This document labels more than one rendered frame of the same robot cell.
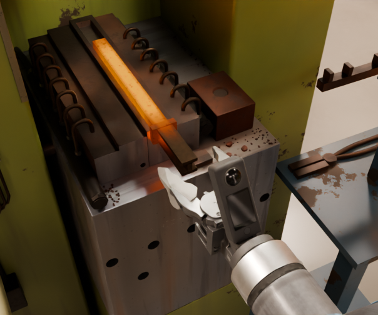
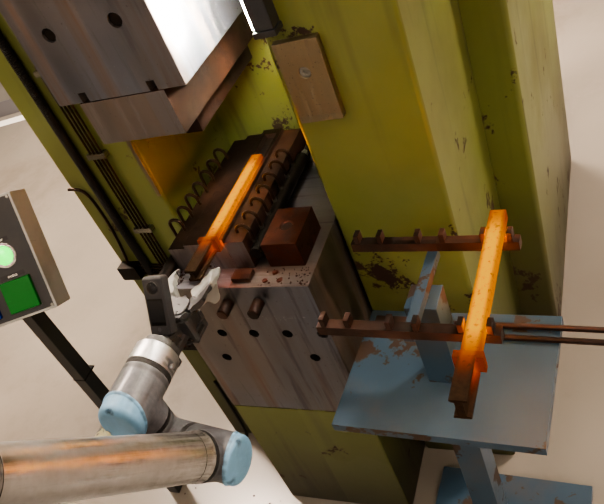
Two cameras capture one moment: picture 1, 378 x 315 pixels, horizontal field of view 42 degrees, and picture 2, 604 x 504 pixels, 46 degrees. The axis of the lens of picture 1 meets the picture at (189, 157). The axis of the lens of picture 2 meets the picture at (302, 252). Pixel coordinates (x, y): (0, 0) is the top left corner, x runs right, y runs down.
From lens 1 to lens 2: 119 cm
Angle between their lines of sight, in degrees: 46
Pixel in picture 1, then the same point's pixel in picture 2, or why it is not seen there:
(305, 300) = (124, 379)
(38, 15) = (254, 121)
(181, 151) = (193, 263)
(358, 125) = not seen: outside the picture
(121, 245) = not seen: hidden behind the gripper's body
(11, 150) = (162, 226)
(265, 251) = (142, 343)
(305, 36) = (412, 190)
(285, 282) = (129, 365)
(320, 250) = (589, 466)
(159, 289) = (250, 377)
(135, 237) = not seen: hidden behind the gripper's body
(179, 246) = (249, 345)
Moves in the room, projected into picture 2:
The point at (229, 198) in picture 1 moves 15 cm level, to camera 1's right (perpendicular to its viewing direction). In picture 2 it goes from (149, 301) to (193, 330)
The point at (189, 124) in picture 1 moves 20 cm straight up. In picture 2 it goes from (235, 244) to (196, 170)
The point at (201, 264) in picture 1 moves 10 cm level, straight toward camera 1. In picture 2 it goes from (285, 373) to (254, 402)
